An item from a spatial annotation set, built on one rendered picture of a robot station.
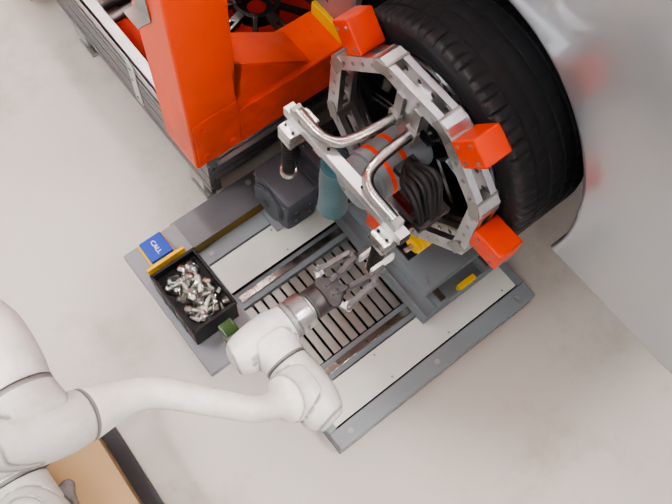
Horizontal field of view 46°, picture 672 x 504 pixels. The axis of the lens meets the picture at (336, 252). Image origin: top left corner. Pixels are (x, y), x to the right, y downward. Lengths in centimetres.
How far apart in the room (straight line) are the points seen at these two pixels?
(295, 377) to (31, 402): 54
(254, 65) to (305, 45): 25
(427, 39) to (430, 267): 96
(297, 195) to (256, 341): 77
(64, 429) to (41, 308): 140
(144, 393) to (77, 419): 15
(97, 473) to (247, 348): 65
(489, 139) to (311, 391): 64
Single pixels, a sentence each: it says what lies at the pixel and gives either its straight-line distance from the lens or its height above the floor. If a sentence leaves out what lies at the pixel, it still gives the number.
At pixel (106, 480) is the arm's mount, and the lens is 221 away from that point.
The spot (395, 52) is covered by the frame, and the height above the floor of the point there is 112.
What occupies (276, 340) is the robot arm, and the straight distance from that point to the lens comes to 174.
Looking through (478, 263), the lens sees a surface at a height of 17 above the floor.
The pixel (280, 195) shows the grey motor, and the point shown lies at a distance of 241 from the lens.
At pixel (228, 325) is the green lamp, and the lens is 199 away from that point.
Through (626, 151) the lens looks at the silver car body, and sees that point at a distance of 165.
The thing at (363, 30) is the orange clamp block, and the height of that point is 110.
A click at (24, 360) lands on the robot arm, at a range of 146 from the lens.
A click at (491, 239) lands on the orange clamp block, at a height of 88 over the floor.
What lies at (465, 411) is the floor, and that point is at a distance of 266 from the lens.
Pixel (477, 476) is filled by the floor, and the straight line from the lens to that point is 263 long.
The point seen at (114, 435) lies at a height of 30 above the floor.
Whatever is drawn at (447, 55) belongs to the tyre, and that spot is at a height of 117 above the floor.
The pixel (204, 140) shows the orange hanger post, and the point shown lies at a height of 65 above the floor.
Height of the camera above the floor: 255
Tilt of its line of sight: 67 degrees down
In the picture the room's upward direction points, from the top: 8 degrees clockwise
